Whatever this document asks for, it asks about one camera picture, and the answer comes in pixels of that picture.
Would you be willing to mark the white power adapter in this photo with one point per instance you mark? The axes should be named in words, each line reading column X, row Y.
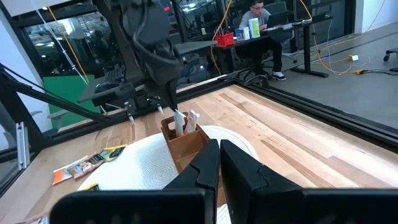
column 353, row 58

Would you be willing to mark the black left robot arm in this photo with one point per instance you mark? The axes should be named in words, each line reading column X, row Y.
column 113, row 31

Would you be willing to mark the wooden tea box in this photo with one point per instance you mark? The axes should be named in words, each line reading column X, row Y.
column 186, row 146

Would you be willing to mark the green board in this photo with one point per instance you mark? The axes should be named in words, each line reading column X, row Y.
column 70, row 96

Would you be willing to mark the black aluminium table frame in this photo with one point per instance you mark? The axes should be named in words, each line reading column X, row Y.
column 311, row 110

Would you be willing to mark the black computer mouse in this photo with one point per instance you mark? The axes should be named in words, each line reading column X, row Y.
column 107, row 87

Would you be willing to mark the silver aluminium bracket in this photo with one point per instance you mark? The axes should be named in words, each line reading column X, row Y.
column 22, row 146

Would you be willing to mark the gray side desk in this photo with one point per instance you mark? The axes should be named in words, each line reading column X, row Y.
column 192, row 46

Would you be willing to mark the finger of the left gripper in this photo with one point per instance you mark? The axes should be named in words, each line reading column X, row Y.
column 172, row 95
column 158, row 91

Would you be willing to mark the peach foil Ahmad tea packet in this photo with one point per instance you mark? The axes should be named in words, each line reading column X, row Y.
column 40, row 221
column 85, row 165

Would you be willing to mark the white orange Tazo tea packet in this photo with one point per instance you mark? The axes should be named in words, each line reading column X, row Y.
column 179, row 123
column 62, row 175
column 191, row 121

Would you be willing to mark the black chair base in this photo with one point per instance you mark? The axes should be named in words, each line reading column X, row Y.
column 391, row 54

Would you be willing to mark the yellow green Ahmad tea packet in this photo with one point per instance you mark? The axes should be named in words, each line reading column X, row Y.
column 113, row 152
column 91, row 187

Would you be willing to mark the white round woven placemat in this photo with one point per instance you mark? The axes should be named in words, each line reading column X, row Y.
column 140, row 161

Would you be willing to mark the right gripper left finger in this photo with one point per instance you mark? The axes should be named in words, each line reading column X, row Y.
column 155, row 202

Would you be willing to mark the white green canister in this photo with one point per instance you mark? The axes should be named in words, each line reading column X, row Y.
column 254, row 28

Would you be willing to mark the white blue box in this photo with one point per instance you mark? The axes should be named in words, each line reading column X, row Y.
column 242, row 33

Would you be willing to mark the black office desk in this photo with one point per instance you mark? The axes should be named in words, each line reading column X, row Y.
column 308, row 40

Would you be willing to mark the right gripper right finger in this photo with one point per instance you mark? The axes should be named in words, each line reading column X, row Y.
column 280, row 202

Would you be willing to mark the person's shoe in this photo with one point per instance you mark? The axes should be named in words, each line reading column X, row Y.
column 279, row 75

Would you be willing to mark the black laptop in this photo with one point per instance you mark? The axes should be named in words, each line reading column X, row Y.
column 277, row 19

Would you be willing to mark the backlit keyboard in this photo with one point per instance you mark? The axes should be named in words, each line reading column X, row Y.
column 115, row 74

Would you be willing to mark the person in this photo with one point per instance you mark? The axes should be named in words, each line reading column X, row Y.
column 261, row 31

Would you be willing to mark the red basket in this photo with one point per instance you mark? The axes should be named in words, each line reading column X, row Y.
column 224, row 39

